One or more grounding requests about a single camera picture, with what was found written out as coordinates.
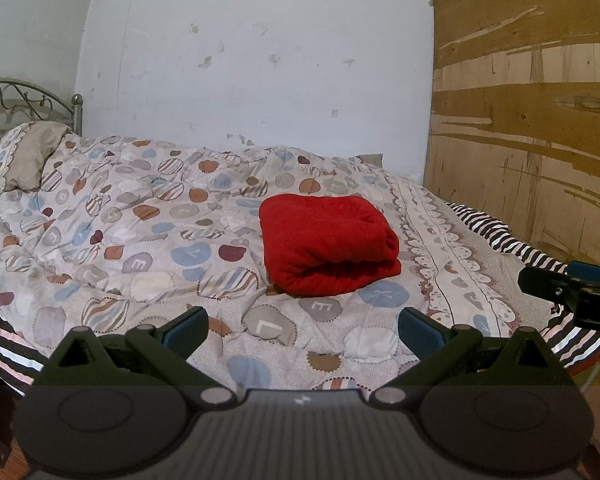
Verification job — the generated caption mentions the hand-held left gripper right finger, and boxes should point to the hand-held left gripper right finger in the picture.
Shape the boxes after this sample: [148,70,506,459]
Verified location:
[372,306,579,406]

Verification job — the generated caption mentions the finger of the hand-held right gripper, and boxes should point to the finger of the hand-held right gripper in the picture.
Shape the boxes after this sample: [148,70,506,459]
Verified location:
[566,260,600,287]
[518,265,583,307]

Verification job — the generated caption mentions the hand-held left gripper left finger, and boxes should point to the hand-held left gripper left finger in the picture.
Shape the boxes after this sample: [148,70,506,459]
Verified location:
[34,306,237,406]

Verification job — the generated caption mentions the red long-sleeved dress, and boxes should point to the red long-sleeved dress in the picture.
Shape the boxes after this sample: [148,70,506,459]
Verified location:
[258,193,401,297]

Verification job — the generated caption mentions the striped bed sheet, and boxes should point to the striped bed sheet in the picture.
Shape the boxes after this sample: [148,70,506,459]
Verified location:
[0,201,600,398]

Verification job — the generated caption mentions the patterned quilt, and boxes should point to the patterned quilt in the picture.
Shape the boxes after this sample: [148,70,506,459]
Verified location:
[0,132,553,392]

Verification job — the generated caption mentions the plywood board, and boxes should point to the plywood board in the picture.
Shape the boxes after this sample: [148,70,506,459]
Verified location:
[422,0,600,272]

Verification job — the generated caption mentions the beige pillow with patterned trim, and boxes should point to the beige pillow with patterned trim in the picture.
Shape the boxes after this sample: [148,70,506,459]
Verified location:
[0,121,72,207]

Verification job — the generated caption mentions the metal bed headboard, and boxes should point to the metal bed headboard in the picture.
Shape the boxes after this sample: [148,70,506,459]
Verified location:
[0,78,84,163]

